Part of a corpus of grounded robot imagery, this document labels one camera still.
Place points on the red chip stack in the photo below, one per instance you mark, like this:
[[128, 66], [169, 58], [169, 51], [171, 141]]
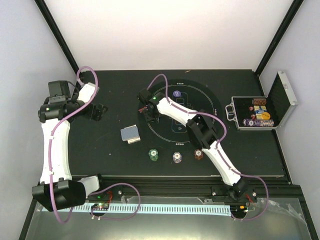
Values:
[[198, 154]]

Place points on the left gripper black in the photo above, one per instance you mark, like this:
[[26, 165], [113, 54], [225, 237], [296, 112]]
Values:
[[98, 113]]

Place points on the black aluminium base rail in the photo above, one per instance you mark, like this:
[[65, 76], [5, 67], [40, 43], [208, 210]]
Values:
[[169, 186]]

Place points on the brown chips row in case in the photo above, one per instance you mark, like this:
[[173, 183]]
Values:
[[259, 101]]

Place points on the blue-backed playing card deck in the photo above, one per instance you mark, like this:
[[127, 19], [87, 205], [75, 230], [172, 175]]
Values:
[[124, 134]]

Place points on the purple chips row in case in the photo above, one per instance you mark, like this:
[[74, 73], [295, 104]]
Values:
[[258, 122]]

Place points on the purple small blind button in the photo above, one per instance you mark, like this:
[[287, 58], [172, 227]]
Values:
[[176, 94]]

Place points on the right controller circuit board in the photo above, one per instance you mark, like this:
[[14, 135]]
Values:
[[239, 209]]

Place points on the left controller circuit board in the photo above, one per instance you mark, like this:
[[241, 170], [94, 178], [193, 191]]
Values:
[[100, 207]]

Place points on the green chip stack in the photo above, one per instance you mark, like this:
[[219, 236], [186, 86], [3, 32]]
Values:
[[153, 154]]

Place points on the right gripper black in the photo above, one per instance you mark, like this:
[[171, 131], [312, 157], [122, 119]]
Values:
[[148, 118]]

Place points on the round black poker mat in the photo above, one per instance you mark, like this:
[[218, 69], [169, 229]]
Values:
[[168, 133]]

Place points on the yellow round button in case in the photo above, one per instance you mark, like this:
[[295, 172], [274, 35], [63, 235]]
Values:
[[265, 116]]

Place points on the red triangular all-in button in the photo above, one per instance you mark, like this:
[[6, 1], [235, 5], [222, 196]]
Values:
[[142, 109]]

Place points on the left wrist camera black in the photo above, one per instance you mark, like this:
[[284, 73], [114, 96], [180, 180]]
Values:
[[59, 91]]

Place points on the white slotted cable duct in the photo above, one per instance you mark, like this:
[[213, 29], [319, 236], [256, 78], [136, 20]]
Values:
[[166, 209]]

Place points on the boxed card deck in case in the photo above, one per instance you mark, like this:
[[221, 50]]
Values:
[[259, 111]]

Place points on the controller circuit board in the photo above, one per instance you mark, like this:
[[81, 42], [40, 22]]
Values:
[[100, 207], [239, 209]]

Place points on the aluminium poker case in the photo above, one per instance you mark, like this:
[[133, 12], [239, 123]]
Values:
[[281, 102]]

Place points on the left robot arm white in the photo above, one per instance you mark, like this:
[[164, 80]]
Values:
[[56, 188]]

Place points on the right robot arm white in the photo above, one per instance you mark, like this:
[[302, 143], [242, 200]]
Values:
[[202, 135]]

